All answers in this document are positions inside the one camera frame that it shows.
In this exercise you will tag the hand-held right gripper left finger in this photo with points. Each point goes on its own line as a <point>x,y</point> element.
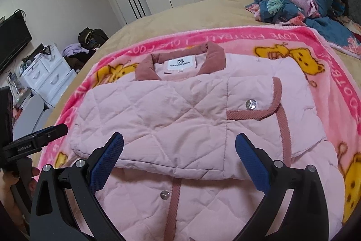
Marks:
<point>108,157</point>

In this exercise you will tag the pink quilted jacket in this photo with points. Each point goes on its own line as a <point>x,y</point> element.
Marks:
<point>169,116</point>

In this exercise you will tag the pink printed blanket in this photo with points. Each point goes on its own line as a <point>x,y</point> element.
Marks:
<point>324,66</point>

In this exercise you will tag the person's left hand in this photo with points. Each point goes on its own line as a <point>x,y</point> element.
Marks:
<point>7,193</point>

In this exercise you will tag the white drawer cabinet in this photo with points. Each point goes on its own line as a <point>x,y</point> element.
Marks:
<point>50,74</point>

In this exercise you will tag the black television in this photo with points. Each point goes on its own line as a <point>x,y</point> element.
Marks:
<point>12,40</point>

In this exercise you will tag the bed with tan cover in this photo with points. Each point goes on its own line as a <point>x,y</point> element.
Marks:
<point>183,15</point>

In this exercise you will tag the pile of clothes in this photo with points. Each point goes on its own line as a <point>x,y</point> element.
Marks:
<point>74,49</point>

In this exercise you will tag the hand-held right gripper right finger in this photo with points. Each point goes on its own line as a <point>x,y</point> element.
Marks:
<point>252,159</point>

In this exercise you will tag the black hanger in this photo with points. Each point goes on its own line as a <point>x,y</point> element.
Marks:
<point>48,50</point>

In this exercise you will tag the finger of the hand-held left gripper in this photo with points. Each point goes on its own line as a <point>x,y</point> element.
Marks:
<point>53,132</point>

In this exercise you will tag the dark bag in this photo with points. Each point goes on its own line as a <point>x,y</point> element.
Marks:
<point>93,36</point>

